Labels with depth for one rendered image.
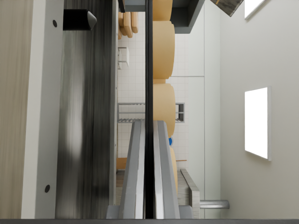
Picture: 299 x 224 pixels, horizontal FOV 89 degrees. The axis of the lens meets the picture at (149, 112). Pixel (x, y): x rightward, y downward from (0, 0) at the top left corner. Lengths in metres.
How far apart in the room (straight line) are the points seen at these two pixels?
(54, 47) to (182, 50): 4.61
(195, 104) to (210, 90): 0.58
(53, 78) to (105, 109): 0.28
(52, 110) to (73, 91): 0.18
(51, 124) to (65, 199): 0.21
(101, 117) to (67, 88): 0.15
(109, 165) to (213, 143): 4.43
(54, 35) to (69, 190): 0.28
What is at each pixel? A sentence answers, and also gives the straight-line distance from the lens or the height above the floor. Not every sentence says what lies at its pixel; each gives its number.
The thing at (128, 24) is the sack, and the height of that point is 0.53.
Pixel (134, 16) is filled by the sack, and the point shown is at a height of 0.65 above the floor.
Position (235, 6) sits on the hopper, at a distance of 0.74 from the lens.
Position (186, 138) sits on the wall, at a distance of 4.52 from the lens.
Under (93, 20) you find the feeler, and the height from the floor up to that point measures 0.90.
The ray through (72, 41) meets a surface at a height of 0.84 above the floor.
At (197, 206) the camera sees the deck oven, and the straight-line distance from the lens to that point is 3.76.
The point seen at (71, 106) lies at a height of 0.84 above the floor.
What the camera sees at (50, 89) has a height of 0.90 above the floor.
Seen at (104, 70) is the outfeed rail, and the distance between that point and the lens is 0.47.
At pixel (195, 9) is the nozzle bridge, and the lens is 0.66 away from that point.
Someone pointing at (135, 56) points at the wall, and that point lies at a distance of 4.62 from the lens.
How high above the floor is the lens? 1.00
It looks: level
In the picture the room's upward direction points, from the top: 90 degrees clockwise
